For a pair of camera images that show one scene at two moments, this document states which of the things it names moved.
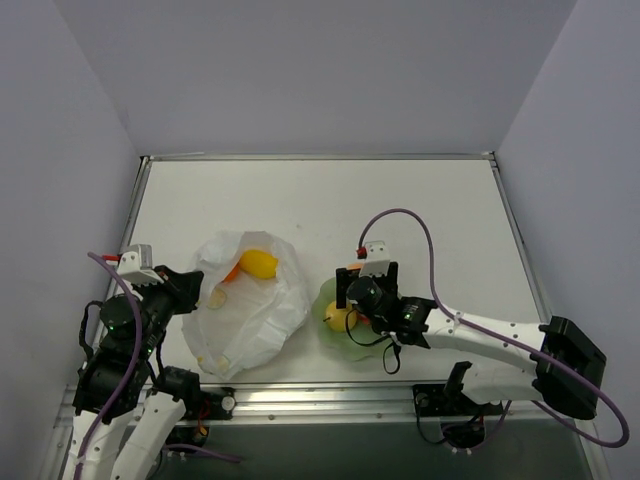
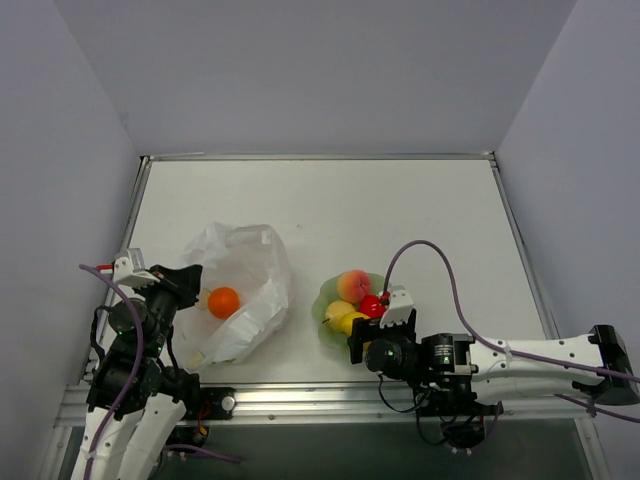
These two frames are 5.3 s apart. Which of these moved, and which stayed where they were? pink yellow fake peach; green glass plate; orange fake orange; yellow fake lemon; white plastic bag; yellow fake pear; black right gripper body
Moved: yellow fake lemon; black right gripper body; pink yellow fake peach; white plastic bag; orange fake orange
Stayed: green glass plate; yellow fake pear
